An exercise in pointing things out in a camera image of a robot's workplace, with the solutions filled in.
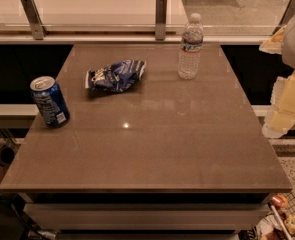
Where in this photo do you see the wire basket with snacks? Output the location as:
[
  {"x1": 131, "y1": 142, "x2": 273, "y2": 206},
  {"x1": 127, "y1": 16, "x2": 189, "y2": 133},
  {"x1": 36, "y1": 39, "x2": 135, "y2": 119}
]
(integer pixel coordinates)
[{"x1": 254, "y1": 193, "x2": 295, "y2": 240}]

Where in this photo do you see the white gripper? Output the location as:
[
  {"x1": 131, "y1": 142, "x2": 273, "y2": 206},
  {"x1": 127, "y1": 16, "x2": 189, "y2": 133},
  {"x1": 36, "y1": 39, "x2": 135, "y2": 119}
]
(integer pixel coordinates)
[{"x1": 259, "y1": 15, "x2": 295, "y2": 139}]

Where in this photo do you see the left metal railing bracket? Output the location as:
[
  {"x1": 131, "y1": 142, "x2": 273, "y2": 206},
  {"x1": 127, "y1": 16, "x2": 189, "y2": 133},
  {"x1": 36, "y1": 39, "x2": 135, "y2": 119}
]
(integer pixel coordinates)
[{"x1": 20, "y1": 0, "x2": 46, "y2": 40}]

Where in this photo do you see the glass railing panel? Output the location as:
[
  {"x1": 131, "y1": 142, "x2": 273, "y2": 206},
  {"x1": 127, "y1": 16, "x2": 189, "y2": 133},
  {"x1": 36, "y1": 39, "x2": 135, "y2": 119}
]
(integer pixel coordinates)
[{"x1": 0, "y1": 0, "x2": 290, "y2": 35}]

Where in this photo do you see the right metal railing bracket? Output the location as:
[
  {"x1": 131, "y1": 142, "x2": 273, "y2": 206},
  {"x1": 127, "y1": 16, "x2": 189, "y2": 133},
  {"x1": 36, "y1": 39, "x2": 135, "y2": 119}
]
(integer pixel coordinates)
[{"x1": 273, "y1": 0, "x2": 295, "y2": 33}]

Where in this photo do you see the clear plastic water bottle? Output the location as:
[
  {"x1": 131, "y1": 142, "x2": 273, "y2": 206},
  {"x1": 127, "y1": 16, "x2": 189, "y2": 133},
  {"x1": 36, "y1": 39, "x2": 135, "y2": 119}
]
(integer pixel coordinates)
[{"x1": 178, "y1": 13, "x2": 203, "y2": 79}]

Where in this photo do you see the middle metal railing bracket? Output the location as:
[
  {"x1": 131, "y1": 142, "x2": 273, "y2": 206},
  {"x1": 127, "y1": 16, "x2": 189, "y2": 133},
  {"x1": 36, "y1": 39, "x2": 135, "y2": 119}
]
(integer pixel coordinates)
[{"x1": 155, "y1": 0, "x2": 167, "y2": 41}]

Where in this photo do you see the blue pepsi can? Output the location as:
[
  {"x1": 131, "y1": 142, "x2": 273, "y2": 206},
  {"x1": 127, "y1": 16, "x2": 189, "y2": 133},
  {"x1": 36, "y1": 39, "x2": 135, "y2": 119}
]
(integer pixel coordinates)
[{"x1": 30, "y1": 76, "x2": 70, "y2": 127}]

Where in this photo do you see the metal railing bracket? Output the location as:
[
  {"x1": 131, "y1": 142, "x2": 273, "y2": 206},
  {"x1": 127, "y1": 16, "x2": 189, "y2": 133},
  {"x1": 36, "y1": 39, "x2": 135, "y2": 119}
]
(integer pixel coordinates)
[
  {"x1": 20, "y1": 0, "x2": 46, "y2": 40},
  {"x1": 273, "y1": 0, "x2": 295, "y2": 33},
  {"x1": 155, "y1": 0, "x2": 167, "y2": 41}
]

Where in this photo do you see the blue crumpled chip bag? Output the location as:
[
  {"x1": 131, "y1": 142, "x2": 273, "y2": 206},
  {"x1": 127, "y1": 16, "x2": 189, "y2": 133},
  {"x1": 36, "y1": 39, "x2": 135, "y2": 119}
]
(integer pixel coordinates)
[{"x1": 85, "y1": 60, "x2": 146, "y2": 93}]

